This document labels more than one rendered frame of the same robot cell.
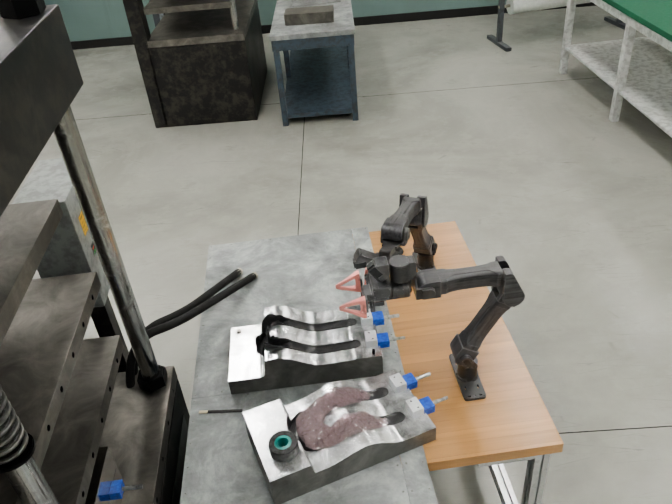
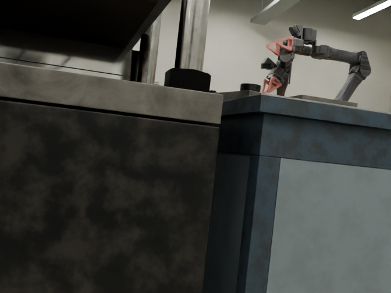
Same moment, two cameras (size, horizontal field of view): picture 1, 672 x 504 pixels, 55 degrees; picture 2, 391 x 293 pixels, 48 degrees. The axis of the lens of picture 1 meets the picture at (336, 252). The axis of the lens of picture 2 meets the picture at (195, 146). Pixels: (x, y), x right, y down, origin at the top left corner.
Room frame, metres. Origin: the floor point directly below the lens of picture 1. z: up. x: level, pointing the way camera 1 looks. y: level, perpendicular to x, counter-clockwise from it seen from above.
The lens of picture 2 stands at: (-0.52, 0.81, 0.67)
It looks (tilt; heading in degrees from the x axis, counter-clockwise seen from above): 0 degrees down; 346
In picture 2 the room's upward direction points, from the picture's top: 6 degrees clockwise
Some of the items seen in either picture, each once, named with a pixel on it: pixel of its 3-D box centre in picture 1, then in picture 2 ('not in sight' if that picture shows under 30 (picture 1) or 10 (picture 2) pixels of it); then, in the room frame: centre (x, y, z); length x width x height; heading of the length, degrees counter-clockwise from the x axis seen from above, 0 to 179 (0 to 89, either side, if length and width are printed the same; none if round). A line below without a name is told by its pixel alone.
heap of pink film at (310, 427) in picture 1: (338, 414); not in sight; (1.24, 0.04, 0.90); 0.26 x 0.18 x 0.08; 110
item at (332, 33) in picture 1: (316, 38); not in sight; (6.21, -0.01, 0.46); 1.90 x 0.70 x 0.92; 178
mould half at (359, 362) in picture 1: (303, 342); not in sight; (1.59, 0.14, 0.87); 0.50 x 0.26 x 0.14; 92
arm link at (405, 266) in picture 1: (411, 276); (312, 42); (1.41, -0.21, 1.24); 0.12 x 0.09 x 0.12; 93
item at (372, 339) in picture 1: (385, 339); not in sight; (1.54, -0.13, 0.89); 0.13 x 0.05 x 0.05; 92
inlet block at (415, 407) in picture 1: (428, 404); not in sight; (1.28, -0.23, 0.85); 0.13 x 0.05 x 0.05; 110
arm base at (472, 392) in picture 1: (467, 367); not in sight; (1.43, -0.38, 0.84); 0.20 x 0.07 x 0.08; 3
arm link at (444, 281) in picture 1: (468, 286); (340, 61); (1.43, -0.37, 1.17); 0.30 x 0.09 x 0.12; 93
